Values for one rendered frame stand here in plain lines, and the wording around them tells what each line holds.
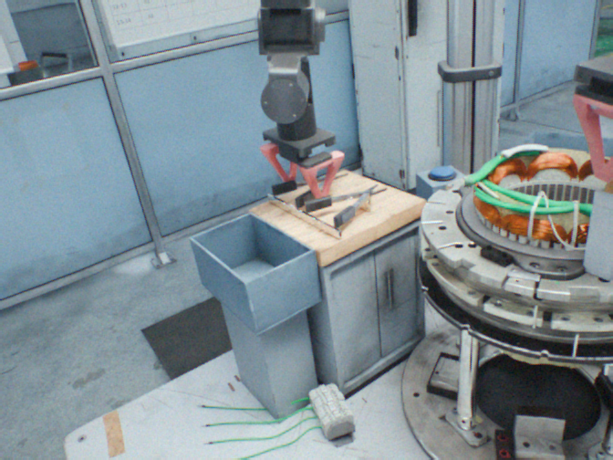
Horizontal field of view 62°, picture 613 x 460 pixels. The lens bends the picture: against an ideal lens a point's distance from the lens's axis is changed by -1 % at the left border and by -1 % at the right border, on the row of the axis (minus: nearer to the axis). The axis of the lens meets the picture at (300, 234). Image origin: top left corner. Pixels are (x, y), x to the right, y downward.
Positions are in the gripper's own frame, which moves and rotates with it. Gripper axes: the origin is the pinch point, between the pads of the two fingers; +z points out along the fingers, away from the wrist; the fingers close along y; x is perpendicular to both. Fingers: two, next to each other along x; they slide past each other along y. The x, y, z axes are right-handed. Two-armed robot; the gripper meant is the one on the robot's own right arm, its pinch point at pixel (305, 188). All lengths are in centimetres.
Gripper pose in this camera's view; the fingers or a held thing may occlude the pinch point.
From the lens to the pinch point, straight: 80.4
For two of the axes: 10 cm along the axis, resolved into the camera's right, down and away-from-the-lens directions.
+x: 8.0, -4.0, 4.4
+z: 1.2, 8.4, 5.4
